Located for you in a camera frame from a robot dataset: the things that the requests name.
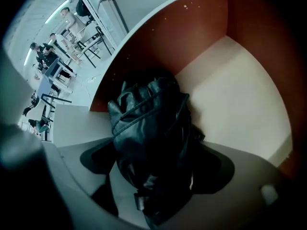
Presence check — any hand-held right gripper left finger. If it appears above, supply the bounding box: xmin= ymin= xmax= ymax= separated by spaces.
xmin=57 ymin=138 xmax=154 ymax=230

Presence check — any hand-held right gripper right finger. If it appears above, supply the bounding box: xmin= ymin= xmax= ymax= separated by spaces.
xmin=165 ymin=140 xmax=295 ymax=230

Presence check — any white drawer with brown inside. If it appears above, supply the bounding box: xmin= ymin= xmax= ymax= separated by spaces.
xmin=54 ymin=0 xmax=303 ymax=184

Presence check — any grey-green chair with black legs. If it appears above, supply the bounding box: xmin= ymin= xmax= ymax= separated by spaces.
xmin=23 ymin=92 xmax=72 ymax=119
xmin=69 ymin=23 xmax=113 ymax=68

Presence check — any blue table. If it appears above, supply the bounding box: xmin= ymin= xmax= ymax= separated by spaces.
xmin=37 ymin=57 xmax=74 ymax=98

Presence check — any long ceiling lamp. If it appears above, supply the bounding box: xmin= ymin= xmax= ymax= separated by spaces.
xmin=44 ymin=0 xmax=71 ymax=25
xmin=23 ymin=48 xmax=34 ymax=67

